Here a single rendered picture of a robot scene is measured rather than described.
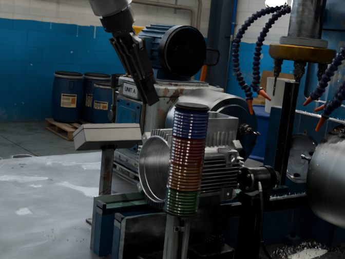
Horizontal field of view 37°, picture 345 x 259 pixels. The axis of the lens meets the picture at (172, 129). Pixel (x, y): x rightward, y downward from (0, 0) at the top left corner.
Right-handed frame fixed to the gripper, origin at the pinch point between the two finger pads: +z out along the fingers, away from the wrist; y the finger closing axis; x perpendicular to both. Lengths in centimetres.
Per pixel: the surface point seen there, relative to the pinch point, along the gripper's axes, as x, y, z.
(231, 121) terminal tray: -13.1, -10.8, 14.3
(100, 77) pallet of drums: -175, 488, 158
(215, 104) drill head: -26.6, 15.2, 22.1
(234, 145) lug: -10.3, -12.6, 19.2
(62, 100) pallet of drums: -119, 489, 160
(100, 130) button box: 10.1, 14.1, 8.8
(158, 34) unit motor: -37, 53, 6
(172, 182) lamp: 19.2, -36.4, 1.5
